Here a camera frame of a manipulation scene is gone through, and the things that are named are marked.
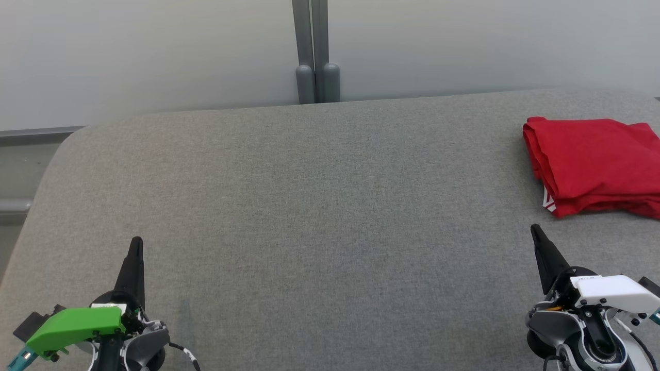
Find grey wall baseboard rail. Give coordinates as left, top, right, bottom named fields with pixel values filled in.
left=0, top=126, right=86, bottom=148

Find grey fabric sofa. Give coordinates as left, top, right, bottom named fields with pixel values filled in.
left=0, top=88, right=660, bottom=371

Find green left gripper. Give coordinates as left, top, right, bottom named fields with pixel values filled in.
left=25, top=237, right=151, bottom=359

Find black right cable teal connector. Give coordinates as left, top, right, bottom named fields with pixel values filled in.
left=626, top=308, right=660, bottom=371

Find black cable teal connector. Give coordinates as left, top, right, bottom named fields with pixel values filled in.
left=7, top=347, right=38, bottom=371
left=626, top=308, right=660, bottom=371

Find black left cable teal connector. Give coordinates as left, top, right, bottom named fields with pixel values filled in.
left=7, top=347, right=38, bottom=371

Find black white banded left cable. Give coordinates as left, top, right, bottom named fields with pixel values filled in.
left=167, top=341, right=202, bottom=371

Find grey horizontal floor bar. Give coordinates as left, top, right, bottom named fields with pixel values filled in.
left=0, top=198, right=32, bottom=215

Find red Bulls 23 jersey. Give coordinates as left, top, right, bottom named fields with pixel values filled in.
left=522, top=116, right=660, bottom=203

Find grey partition post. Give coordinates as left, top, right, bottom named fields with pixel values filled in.
left=291, top=0, right=317, bottom=105
left=311, top=0, right=341, bottom=104

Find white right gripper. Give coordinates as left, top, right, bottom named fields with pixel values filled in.
left=530, top=224, right=660, bottom=315

